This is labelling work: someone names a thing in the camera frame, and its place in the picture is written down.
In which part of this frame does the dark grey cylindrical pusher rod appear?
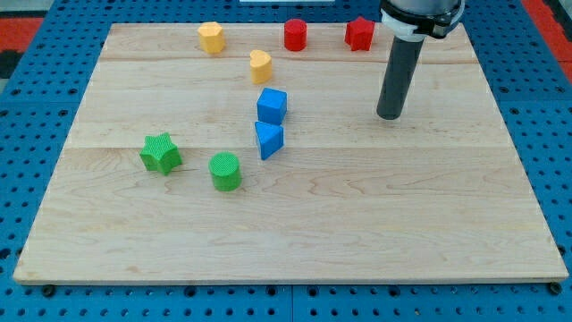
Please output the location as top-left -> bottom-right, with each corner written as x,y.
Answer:
376,37 -> 424,120

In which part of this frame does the wooden board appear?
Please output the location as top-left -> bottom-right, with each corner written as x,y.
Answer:
13,23 -> 568,285

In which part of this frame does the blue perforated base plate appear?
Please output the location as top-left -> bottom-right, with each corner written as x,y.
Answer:
1,0 -> 571,321

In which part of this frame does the yellow heart block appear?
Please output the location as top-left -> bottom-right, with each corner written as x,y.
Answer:
249,49 -> 273,84

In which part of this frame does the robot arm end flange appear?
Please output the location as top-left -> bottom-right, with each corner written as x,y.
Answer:
379,0 -> 466,42

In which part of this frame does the blue triangle block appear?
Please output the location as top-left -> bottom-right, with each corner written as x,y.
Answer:
255,121 -> 284,160

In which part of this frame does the red star block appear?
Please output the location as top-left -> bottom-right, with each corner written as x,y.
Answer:
344,16 -> 375,51

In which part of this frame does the green cylinder block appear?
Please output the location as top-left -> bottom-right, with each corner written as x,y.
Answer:
208,151 -> 241,191

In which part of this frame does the blue cube block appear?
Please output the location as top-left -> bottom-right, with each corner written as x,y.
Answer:
257,88 -> 288,125

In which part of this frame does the green star block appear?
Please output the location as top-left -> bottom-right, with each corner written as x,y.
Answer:
139,132 -> 182,175

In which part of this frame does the red cylinder block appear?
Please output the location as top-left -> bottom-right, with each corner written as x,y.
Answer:
283,19 -> 307,52

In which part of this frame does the yellow hexagon block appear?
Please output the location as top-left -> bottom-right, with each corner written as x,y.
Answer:
198,21 -> 225,54

